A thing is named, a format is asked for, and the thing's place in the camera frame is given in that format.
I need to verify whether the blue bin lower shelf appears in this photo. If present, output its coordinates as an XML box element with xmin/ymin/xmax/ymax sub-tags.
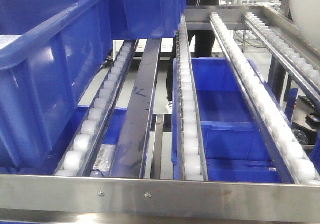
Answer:
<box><xmin>171</xmin><ymin>56</ymin><xmax>300</xmax><ymax>184</ymax></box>

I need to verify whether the blue bin rear middle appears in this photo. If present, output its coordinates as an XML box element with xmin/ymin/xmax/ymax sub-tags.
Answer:
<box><xmin>109</xmin><ymin>0</ymin><xmax>187</xmax><ymax>40</ymax></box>

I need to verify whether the large blue bin near left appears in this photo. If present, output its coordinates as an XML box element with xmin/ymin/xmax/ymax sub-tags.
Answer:
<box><xmin>0</xmin><ymin>0</ymin><xmax>112</xmax><ymax>168</ymax></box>

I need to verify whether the white roller track middle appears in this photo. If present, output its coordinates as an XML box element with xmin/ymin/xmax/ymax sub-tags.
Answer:
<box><xmin>174</xmin><ymin>16</ymin><xmax>209</xmax><ymax>181</ymax></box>

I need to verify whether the white roller track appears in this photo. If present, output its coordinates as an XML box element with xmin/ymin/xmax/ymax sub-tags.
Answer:
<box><xmin>244</xmin><ymin>12</ymin><xmax>320</xmax><ymax>108</ymax></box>
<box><xmin>210</xmin><ymin>12</ymin><xmax>320</xmax><ymax>185</ymax></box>
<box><xmin>174</xmin><ymin>16</ymin><xmax>209</xmax><ymax>181</ymax></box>
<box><xmin>54</xmin><ymin>40</ymin><xmax>139</xmax><ymax>176</ymax></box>

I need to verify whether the steel divider bar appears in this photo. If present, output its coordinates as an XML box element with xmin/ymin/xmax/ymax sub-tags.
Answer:
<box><xmin>109</xmin><ymin>39</ymin><xmax>162</xmax><ymax>178</ymax></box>

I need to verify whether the packaged item with barcode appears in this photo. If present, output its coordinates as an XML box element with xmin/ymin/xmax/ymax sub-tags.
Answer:
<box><xmin>90</xmin><ymin>144</ymin><xmax>116</xmax><ymax>177</ymax></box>

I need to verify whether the white roller track left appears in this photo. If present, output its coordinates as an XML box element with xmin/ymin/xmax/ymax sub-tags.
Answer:
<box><xmin>54</xmin><ymin>40</ymin><xmax>139</xmax><ymax>176</ymax></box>

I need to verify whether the person in black trousers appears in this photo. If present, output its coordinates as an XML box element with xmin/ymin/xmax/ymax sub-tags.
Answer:
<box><xmin>166</xmin><ymin>0</ymin><xmax>220</xmax><ymax>114</ymax></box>

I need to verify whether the white roller track far right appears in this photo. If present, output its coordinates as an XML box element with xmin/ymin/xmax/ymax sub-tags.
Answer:
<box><xmin>244</xmin><ymin>12</ymin><xmax>320</xmax><ymax>108</ymax></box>

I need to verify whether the steel front rail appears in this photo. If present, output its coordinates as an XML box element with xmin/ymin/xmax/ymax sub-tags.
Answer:
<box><xmin>0</xmin><ymin>175</ymin><xmax>320</xmax><ymax>223</ymax></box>

